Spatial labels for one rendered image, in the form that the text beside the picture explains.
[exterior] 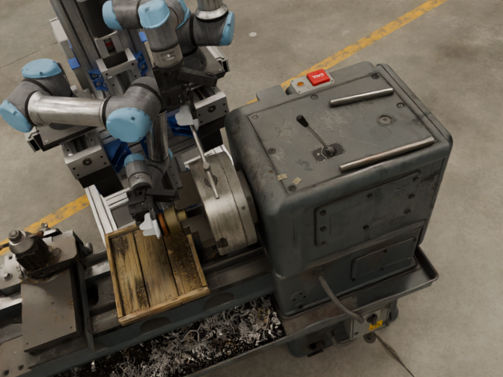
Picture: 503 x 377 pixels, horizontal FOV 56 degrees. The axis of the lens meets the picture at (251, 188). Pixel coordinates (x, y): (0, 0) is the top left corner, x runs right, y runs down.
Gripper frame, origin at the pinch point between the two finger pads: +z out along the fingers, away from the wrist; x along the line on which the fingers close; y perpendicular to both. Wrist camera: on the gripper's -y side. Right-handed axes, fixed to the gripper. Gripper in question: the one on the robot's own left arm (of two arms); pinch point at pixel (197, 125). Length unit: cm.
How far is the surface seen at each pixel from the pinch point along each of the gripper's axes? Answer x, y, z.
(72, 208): -144, 82, 98
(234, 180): 10.4, -4.8, 15.6
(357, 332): 5, -39, 115
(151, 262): -5, 29, 47
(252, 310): 3, 1, 80
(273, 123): -2.8, -22.9, 8.9
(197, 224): 8.0, 9.8, 27.8
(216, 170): 5.5, -1.0, 13.2
